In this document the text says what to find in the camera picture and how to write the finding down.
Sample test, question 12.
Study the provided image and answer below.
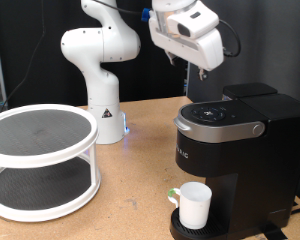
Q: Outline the white mug green-taped handle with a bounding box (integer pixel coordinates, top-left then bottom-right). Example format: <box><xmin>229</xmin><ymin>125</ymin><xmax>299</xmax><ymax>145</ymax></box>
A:
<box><xmin>167</xmin><ymin>181</ymin><xmax>213</xmax><ymax>230</ymax></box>

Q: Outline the black curtain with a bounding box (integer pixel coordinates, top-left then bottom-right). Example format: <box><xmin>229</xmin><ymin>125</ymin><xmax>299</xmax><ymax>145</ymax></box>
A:
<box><xmin>0</xmin><ymin>0</ymin><xmax>191</xmax><ymax>109</ymax></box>

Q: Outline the black Keurig coffee machine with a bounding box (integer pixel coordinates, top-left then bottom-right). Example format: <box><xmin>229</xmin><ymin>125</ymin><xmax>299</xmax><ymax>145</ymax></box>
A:
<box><xmin>169</xmin><ymin>93</ymin><xmax>300</xmax><ymax>240</ymax></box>

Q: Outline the grey vertical rail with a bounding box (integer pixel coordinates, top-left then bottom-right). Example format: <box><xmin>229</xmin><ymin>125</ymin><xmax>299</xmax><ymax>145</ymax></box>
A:
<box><xmin>184</xmin><ymin>63</ymin><xmax>193</xmax><ymax>98</ymax></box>

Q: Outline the thin black hanging cable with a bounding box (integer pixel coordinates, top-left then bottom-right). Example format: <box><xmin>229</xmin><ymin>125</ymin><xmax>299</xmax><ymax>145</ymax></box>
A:
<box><xmin>3</xmin><ymin>0</ymin><xmax>47</xmax><ymax>108</ymax></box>

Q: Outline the dark grey partition panel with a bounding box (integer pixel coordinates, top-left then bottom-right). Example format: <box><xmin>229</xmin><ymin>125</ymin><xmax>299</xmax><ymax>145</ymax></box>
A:
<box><xmin>186</xmin><ymin>0</ymin><xmax>300</xmax><ymax>108</ymax></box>

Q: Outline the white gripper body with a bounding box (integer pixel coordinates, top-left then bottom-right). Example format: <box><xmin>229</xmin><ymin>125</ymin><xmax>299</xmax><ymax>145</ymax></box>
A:
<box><xmin>148</xmin><ymin>18</ymin><xmax>225</xmax><ymax>72</ymax></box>

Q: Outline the white two-tier turntable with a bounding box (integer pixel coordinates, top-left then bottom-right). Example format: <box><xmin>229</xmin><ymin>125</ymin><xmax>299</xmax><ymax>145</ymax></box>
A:
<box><xmin>0</xmin><ymin>103</ymin><xmax>101</xmax><ymax>223</ymax></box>

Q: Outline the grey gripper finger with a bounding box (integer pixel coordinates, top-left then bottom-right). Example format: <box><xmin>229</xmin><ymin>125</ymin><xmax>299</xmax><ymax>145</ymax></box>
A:
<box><xmin>165</xmin><ymin>49</ymin><xmax>178</xmax><ymax>67</ymax></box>
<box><xmin>197</xmin><ymin>67</ymin><xmax>208</xmax><ymax>82</ymax></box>

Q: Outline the black camera cable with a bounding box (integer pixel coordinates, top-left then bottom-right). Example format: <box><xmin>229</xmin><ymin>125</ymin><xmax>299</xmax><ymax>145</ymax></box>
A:
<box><xmin>92</xmin><ymin>0</ymin><xmax>242</xmax><ymax>58</ymax></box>

